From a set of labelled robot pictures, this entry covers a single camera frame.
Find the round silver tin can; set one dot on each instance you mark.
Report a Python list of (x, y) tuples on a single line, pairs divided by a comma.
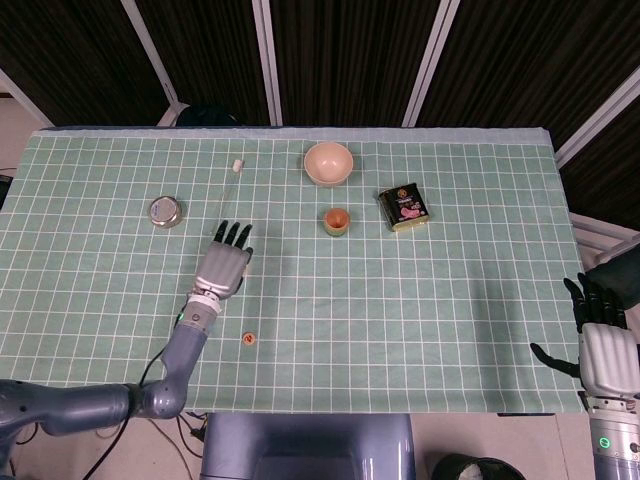
[(165, 212)]

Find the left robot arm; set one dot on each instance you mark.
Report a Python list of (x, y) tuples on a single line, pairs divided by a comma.
[(185, 350)]

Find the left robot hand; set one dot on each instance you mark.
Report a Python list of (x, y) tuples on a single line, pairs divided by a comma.
[(222, 270)]

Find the beige bowl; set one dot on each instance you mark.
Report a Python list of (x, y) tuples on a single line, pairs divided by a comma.
[(327, 165)]

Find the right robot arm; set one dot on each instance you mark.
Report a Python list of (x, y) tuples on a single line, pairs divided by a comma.
[(615, 445)]

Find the small orange green cup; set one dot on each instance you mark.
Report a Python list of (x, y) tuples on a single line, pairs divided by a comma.
[(336, 222)]

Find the green checked tablecloth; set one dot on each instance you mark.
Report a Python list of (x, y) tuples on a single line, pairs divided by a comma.
[(350, 300)]

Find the dark blue bag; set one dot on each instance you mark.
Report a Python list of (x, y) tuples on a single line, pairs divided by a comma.
[(205, 116)]

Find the person in dark clothes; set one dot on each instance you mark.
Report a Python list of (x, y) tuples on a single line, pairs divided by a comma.
[(620, 270)]

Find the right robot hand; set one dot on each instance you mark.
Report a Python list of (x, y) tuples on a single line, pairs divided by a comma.
[(612, 357)]

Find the white partition frame post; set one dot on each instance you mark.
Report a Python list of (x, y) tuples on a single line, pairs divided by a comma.
[(600, 116), (265, 50), (151, 50), (433, 50), (25, 101)]

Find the black waste bin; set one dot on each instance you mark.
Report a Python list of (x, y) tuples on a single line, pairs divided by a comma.
[(450, 469)]

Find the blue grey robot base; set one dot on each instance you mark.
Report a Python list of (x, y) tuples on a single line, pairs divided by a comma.
[(300, 450)]

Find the glass test tube white stopper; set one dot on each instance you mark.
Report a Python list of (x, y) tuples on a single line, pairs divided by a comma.
[(237, 165)]

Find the black gold luncheon meat tin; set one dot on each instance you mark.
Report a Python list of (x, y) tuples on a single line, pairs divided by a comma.
[(404, 207)]

